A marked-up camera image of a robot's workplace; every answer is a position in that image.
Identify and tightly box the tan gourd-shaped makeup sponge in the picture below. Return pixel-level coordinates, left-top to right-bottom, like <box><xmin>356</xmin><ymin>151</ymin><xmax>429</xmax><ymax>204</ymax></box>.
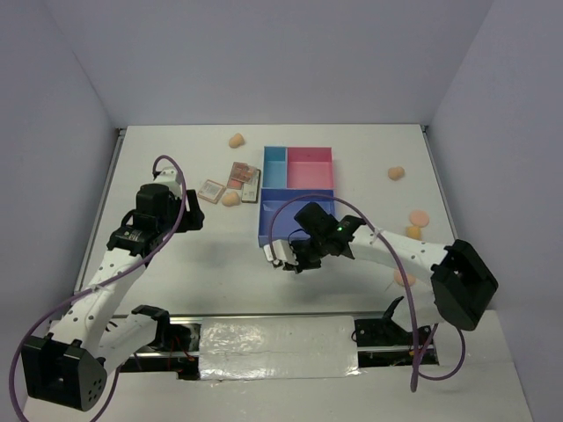
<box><xmin>387</xmin><ymin>166</ymin><xmax>406</xmax><ymax>181</ymax></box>

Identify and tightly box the yellow teardrop makeup sponge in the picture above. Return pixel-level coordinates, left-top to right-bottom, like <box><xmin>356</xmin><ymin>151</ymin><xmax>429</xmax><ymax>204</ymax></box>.
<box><xmin>405</xmin><ymin>225</ymin><xmax>422</xmax><ymax>240</ymax></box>

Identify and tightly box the orange square blush palette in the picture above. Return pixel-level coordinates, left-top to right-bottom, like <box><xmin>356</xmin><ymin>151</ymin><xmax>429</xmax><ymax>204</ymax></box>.
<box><xmin>197</xmin><ymin>179</ymin><xmax>226</xmax><ymax>204</ymax></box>

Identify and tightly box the patterned eyeshadow palette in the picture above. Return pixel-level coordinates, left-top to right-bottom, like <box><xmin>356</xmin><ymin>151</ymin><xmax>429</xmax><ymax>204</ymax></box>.
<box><xmin>230</xmin><ymin>162</ymin><xmax>257</xmax><ymax>183</ymax></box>

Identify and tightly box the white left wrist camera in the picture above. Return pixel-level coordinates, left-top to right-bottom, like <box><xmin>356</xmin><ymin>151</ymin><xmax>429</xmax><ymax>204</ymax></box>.
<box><xmin>153</xmin><ymin>167</ymin><xmax>183</xmax><ymax>199</ymax></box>

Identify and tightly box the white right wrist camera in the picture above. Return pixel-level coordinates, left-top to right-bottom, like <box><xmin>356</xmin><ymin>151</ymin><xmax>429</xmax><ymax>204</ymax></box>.
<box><xmin>262</xmin><ymin>240</ymin><xmax>297</xmax><ymax>268</ymax></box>

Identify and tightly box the pink round powder puff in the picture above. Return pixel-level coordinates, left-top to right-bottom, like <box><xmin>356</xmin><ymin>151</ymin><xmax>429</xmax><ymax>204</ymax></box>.
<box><xmin>409</xmin><ymin>209</ymin><xmax>430</xmax><ymax>228</ymax></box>

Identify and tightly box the tan sponge at back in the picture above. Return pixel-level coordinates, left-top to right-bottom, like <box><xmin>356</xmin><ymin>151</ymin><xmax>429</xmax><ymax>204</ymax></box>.
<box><xmin>228</xmin><ymin>133</ymin><xmax>245</xmax><ymax>149</ymax></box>

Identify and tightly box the three-colour compartment organizer tray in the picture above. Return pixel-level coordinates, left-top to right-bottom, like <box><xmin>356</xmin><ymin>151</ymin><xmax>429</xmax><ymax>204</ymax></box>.
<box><xmin>258</xmin><ymin>146</ymin><xmax>335</xmax><ymax>247</ymax></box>

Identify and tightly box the tan sponge beside palettes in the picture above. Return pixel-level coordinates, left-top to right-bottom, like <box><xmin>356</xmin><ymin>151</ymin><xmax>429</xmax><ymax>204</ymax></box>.
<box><xmin>221</xmin><ymin>192</ymin><xmax>241</xmax><ymax>207</ymax></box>

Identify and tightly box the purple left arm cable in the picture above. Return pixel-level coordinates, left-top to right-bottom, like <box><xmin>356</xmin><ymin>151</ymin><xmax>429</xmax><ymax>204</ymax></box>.
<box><xmin>8</xmin><ymin>155</ymin><xmax>186</xmax><ymax>422</ymax></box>

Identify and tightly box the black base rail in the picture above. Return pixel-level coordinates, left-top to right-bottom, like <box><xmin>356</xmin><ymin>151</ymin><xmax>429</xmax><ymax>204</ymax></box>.
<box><xmin>122</xmin><ymin>312</ymin><xmax>414</xmax><ymax>382</ymax></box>

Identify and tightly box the pink round puff near base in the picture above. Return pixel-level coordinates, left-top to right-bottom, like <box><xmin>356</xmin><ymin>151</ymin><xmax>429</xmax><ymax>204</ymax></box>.
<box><xmin>393</xmin><ymin>269</ymin><xmax>417</xmax><ymax>287</ymax></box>

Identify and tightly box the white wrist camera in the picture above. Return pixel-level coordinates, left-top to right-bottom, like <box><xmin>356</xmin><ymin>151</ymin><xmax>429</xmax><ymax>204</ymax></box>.
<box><xmin>153</xmin><ymin>167</ymin><xmax>183</xmax><ymax>199</ymax></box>
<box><xmin>262</xmin><ymin>240</ymin><xmax>297</xmax><ymax>268</ymax></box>

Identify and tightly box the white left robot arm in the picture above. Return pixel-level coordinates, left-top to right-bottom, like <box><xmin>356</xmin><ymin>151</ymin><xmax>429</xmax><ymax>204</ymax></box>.
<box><xmin>20</xmin><ymin>183</ymin><xmax>204</xmax><ymax>411</ymax></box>

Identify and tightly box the aluminium table edge rail left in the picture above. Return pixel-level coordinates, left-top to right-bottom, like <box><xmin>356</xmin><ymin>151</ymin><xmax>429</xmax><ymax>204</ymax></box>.
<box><xmin>72</xmin><ymin>127</ymin><xmax>127</xmax><ymax>295</ymax></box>

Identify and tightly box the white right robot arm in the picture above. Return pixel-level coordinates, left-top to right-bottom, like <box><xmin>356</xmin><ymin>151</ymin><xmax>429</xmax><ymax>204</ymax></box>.
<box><xmin>289</xmin><ymin>202</ymin><xmax>499</xmax><ymax>331</ymax></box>

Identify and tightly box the pink blush palette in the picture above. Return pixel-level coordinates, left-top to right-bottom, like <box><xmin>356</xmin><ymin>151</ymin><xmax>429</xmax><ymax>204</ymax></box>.
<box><xmin>226</xmin><ymin>172</ymin><xmax>245</xmax><ymax>190</ymax></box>

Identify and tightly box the silver tape covered panel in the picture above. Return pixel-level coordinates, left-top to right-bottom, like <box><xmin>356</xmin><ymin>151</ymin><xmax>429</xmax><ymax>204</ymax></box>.
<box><xmin>199</xmin><ymin>316</ymin><xmax>360</xmax><ymax>381</ymax></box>

